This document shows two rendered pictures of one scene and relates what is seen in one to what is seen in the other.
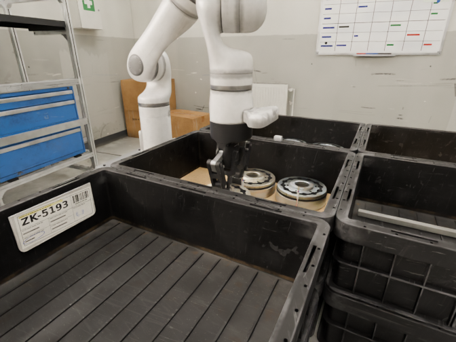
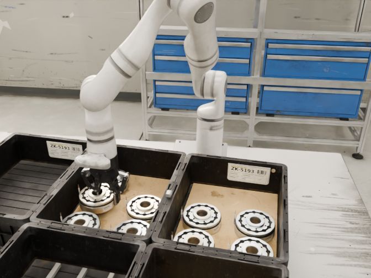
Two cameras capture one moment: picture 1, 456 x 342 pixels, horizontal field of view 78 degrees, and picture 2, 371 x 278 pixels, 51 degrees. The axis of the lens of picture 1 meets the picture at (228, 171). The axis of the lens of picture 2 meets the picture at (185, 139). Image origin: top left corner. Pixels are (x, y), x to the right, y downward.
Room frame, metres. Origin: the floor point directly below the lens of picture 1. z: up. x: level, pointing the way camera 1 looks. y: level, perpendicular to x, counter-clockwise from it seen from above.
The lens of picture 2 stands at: (0.47, -0.91, 1.53)
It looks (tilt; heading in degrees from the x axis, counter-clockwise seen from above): 28 degrees down; 75
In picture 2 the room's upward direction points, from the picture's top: straight up
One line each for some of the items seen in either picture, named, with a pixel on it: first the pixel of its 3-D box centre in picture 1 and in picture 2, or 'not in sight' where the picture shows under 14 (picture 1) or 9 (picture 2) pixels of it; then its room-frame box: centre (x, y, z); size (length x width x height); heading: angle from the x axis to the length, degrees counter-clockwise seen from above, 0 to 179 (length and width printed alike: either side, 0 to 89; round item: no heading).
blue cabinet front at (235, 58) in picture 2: not in sight; (201, 75); (1.30, 1.69, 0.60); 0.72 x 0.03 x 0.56; 158
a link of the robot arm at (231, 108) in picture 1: (241, 102); (98, 146); (0.48, -0.02, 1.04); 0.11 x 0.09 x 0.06; 62
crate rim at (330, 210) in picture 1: (239, 163); (118, 185); (0.52, -0.02, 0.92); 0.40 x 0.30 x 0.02; 62
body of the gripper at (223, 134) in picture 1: (231, 141); (104, 166); (0.49, -0.01, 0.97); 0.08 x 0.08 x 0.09
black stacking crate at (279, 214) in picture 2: (283, 147); (227, 216); (0.79, -0.16, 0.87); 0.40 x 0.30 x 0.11; 62
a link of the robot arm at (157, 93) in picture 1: (152, 79); (211, 96); (0.87, 0.22, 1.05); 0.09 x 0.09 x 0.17; 62
